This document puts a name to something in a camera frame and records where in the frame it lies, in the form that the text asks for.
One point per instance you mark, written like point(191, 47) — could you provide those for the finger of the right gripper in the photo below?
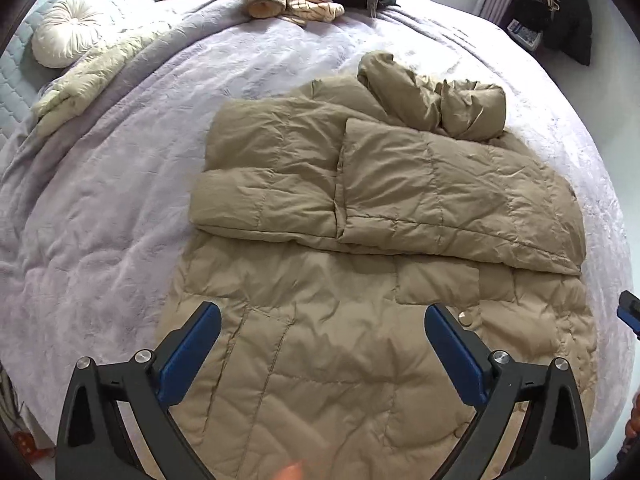
point(628, 311)

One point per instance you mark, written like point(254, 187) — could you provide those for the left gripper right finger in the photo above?
point(552, 442)

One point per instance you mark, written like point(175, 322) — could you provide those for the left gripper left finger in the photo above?
point(93, 442)

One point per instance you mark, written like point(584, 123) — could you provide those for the khaki puffer jacket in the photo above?
point(325, 221)

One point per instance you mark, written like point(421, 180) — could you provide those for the dark clothes on bed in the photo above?
point(364, 4)

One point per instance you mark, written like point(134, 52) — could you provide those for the lavender quilted bedspread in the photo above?
point(95, 217)

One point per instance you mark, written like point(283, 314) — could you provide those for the black hanging garment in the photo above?
point(565, 25)

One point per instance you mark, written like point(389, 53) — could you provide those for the cream folded blanket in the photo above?
point(72, 93)

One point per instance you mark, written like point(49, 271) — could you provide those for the round cream cushion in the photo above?
point(69, 29)

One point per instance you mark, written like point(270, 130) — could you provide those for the grey quilted headboard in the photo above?
point(22, 77)

